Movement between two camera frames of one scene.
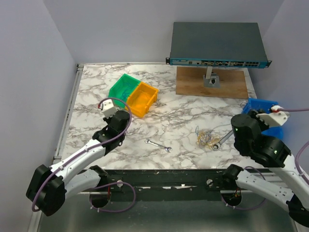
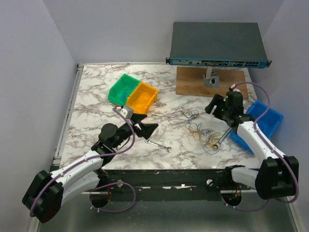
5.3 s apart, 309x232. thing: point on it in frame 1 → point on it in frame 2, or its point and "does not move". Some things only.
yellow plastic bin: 142,97 does not move
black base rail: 167,185 does not move
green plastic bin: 121,88 does not move
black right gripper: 253,113 → 217,100
